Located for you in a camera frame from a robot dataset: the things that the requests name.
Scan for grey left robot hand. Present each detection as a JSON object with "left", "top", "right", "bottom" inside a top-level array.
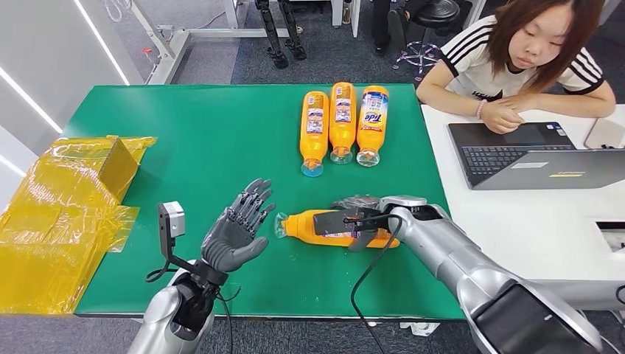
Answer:
[{"left": 200, "top": 178, "right": 276, "bottom": 274}]

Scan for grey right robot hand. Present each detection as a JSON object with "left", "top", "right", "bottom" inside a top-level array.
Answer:
[{"left": 331, "top": 195, "right": 390, "bottom": 253}]

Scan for orange detergent bottle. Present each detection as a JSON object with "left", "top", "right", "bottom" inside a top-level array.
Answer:
[
  {"left": 298, "top": 91, "right": 330, "bottom": 178},
  {"left": 329, "top": 82, "right": 357, "bottom": 166},
  {"left": 355, "top": 85, "right": 390, "bottom": 169},
  {"left": 273, "top": 209, "right": 400, "bottom": 249}
]

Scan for grey laptop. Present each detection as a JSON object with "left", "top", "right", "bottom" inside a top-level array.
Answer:
[{"left": 447, "top": 121, "right": 625, "bottom": 192}]

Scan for yellow film wrapped cardboard box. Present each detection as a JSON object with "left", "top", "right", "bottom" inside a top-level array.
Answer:
[{"left": 0, "top": 136, "right": 158, "bottom": 316}]

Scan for person in dark trousers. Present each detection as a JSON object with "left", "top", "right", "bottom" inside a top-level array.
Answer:
[{"left": 371, "top": 0, "right": 433, "bottom": 56}]

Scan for black robot legs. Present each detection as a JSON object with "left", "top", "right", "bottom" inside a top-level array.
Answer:
[{"left": 254, "top": 0, "right": 309, "bottom": 70}]

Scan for black round stool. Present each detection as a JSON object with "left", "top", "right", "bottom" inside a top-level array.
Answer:
[{"left": 393, "top": 0, "right": 461, "bottom": 83}]

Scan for pale smartphone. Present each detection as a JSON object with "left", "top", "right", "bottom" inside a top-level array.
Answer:
[{"left": 584, "top": 118, "right": 625, "bottom": 150}]

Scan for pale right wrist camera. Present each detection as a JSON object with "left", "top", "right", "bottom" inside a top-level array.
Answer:
[{"left": 312, "top": 208, "right": 365, "bottom": 237}]

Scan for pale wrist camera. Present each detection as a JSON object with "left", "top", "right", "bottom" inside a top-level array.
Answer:
[
  {"left": 312, "top": 208, "right": 365, "bottom": 237},
  {"left": 157, "top": 201, "right": 186, "bottom": 261}
]

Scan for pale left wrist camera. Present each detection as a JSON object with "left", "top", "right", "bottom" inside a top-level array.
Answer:
[{"left": 157, "top": 201, "right": 186, "bottom": 261}]

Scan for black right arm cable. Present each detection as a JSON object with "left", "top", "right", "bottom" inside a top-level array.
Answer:
[{"left": 349, "top": 214, "right": 405, "bottom": 354}]

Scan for white metal table frame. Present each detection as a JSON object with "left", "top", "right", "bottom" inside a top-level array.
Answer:
[{"left": 105, "top": 0, "right": 294, "bottom": 86}]

